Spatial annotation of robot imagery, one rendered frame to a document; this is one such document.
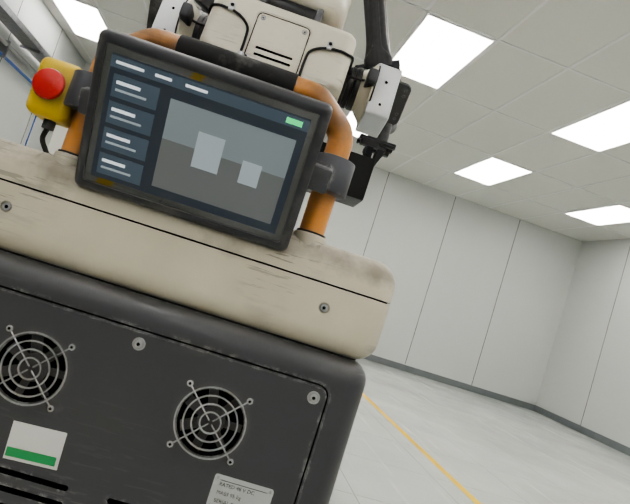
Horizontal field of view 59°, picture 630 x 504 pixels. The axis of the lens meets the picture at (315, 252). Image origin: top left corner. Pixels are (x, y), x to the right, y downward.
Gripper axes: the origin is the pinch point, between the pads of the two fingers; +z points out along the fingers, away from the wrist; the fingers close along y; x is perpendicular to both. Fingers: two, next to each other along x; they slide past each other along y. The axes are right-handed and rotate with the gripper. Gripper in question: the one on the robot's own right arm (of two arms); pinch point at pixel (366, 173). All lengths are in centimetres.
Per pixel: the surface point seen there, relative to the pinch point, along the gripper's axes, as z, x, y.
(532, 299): -42, -758, -418
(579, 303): -57, -724, -479
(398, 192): -141, -740, -143
